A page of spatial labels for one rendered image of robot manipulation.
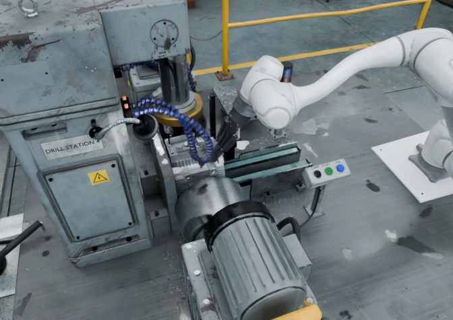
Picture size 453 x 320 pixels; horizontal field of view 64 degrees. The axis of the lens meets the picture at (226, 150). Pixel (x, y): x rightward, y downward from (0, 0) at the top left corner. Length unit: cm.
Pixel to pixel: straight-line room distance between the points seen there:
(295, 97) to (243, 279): 54
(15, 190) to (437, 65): 277
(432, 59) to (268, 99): 52
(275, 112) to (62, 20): 58
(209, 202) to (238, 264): 37
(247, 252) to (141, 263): 72
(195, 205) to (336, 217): 70
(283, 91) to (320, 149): 88
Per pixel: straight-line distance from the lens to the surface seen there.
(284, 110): 104
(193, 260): 104
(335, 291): 146
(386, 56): 134
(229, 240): 86
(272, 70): 119
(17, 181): 319
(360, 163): 191
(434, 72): 127
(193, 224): 115
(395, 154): 201
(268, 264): 82
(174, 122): 120
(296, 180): 166
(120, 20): 99
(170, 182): 128
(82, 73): 96
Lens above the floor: 206
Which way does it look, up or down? 43 degrees down
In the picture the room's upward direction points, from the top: 1 degrees clockwise
